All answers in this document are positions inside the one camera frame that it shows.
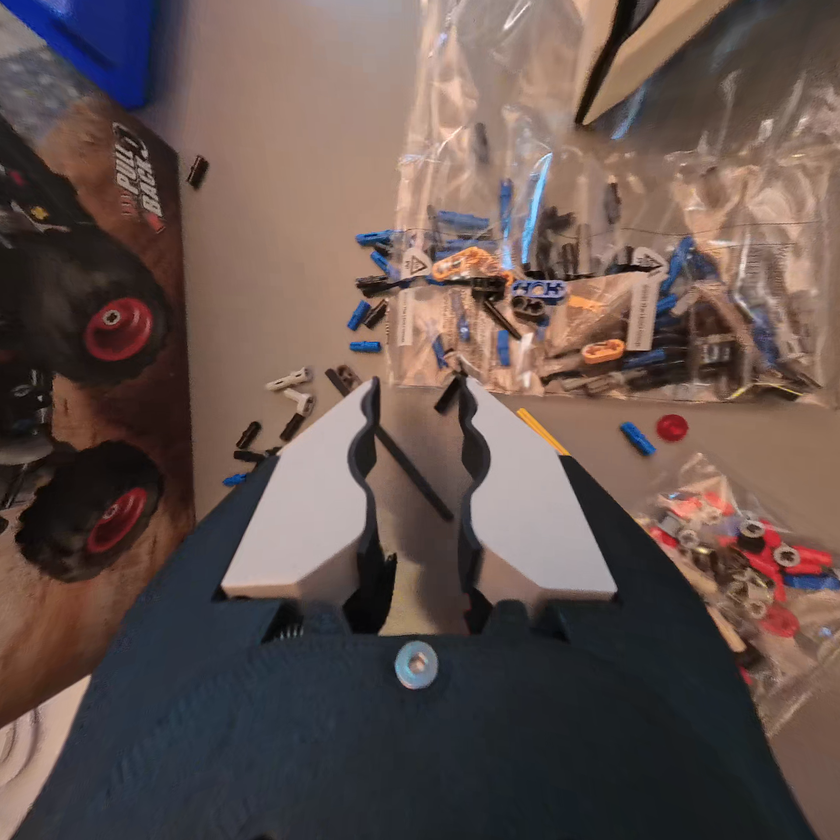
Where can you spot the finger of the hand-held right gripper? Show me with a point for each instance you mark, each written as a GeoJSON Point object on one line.
{"type": "Point", "coordinates": [663, 33]}

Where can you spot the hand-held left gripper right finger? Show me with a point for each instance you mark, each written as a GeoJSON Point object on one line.
{"type": "Point", "coordinates": [538, 525]}

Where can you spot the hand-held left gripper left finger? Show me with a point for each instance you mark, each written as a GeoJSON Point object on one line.
{"type": "Point", "coordinates": [302, 512]}

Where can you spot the large clear bag of pins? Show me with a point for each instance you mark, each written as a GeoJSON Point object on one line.
{"type": "Point", "coordinates": [722, 197]}

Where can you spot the grey desk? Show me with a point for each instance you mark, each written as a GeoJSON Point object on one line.
{"type": "Point", "coordinates": [295, 197]}

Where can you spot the blue pin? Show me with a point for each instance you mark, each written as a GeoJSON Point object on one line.
{"type": "Point", "coordinates": [235, 480]}
{"type": "Point", "coordinates": [636, 438]}

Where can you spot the black pin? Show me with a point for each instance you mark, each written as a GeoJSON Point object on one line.
{"type": "Point", "coordinates": [248, 434]}
{"type": "Point", "coordinates": [197, 172]}
{"type": "Point", "coordinates": [249, 456]}
{"type": "Point", "coordinates": [292, 426]}

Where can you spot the yellow axle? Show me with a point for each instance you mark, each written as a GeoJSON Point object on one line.
{"type": "Point", "coordinates": [541, 430]}

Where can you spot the white pin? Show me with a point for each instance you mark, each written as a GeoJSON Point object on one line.
{"type": "Point", "coordinates": [289, 379]}
{"type": "Point", "coordinates": [302, 401]}

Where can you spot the long black axle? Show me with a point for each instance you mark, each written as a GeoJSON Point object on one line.
{"type": "Point", "coordinates": [413, 472]}

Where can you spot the black thin liftarm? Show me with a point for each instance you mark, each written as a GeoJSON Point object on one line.
{"type": "Point", "coordinates": [448, 396]}
{"type": "Point", "coordinates": [341, 380]}

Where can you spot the red round tile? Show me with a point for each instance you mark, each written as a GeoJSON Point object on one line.
{"type": "Point", "coordinates": [672, 427]}

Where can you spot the small bag of red parts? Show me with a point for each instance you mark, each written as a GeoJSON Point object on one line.
{"type": "Point", "coordinates": [735, 564]}

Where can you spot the pile of small loose pins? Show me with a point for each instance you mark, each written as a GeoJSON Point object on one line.
{"type": "Point", "coordinates": [359, 315]}

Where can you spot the printed toy set box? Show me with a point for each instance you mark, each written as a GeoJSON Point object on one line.
{"type": "Point", "coordinates": [98, 394]}

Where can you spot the blue plastic bin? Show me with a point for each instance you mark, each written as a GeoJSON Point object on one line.
{"type": "Point", "coordinates": [98, 39]}

